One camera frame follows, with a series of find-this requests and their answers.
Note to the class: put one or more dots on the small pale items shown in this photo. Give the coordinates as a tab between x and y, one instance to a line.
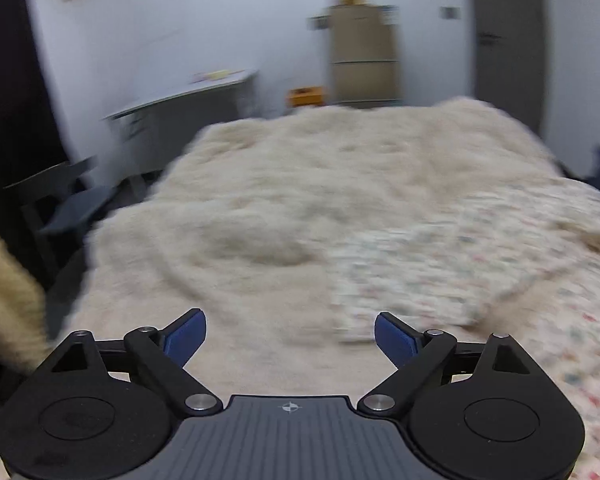
215	75

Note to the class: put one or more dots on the orange box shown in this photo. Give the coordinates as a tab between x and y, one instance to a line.
305	96

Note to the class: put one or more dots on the dark wall switch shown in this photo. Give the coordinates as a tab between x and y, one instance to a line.
448	13

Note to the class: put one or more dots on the grey chair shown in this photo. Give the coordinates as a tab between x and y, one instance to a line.
75	210

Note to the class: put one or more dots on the white desk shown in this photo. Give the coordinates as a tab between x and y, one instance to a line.
180	102

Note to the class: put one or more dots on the grey door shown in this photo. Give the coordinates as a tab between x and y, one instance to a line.
507	50

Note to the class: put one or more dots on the yellow hanging towel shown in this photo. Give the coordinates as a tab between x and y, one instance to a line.
5	300

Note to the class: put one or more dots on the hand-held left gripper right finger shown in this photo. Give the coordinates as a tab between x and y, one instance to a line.
395	335

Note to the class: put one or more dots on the fluffy beige blanket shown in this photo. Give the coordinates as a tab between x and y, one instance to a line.
280	185

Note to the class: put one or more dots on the floral patterned quilt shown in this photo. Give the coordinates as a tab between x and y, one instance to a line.
480	260

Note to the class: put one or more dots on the tall beige cabinet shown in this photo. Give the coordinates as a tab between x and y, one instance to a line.
362	55

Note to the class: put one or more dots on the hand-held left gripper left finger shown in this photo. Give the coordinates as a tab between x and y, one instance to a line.
187	332

